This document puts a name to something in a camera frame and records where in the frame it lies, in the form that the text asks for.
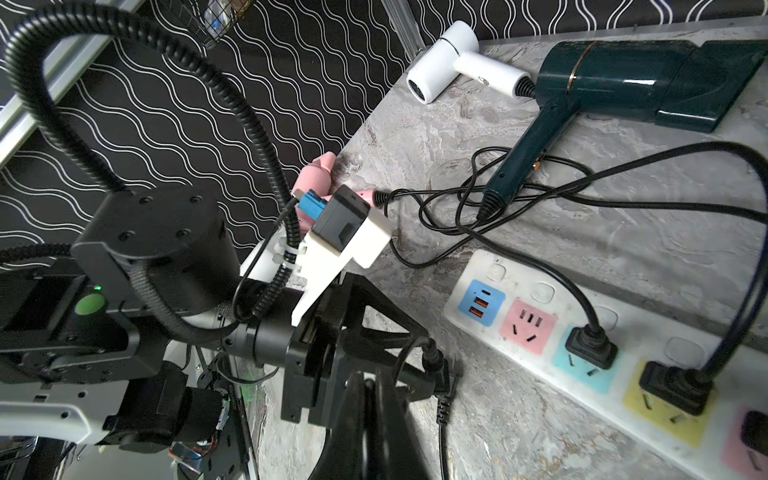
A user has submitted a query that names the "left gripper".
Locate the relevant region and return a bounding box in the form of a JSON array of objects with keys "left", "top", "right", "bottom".
[{"left": 221, "top": 274, "right": 450, "bottom": 426}]

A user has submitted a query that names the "white dryer at back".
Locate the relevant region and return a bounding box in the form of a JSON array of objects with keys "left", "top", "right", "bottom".
[{"left": 406, "top": 21, "right": 535, "bottom": 105}]

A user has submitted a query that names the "black cord white back dryer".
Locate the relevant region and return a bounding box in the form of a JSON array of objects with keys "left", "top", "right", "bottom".
[{"left": 413, "top": 140, "right": 768, "bottom": 415}]

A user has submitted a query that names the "green dryer back left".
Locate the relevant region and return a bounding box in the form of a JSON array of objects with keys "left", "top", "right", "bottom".
[{"left": 476, "top": 40, "right": 767, "bottom": 221}]

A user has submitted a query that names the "white multicolour power strip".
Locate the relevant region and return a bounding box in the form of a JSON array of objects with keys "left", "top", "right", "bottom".
[{"left": 443, "top": 250, "right": 767, "bottom": 479}]

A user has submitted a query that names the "pink hair dryer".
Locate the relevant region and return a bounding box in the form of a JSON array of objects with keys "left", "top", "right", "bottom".
[{"left": 292, "top": 152, "right": 375, "bottom": 236}]

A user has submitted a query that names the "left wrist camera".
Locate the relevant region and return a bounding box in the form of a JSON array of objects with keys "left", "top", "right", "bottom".
[{"left": 240, "top": 185, "right": 392, "bottom": 326}]

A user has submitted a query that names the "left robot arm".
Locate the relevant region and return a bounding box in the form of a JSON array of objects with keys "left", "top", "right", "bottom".
[{"left": 1, "top": 2, "right": 452, "bottom": 451}]

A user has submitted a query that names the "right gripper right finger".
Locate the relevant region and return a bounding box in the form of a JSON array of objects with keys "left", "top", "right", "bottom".
[{"left": 371, "top": 374, "right": 429, "bottom": 479}]

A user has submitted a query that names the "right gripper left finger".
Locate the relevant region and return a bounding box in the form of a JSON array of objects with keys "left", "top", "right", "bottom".
[{"left": 310, "top": 372, "right": 375, "bottom": 479}]

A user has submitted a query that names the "black cord pink dryer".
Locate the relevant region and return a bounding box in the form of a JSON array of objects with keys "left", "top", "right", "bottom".
[{"left": 371, "top": 188, "right": 619, "bottom": 480}]

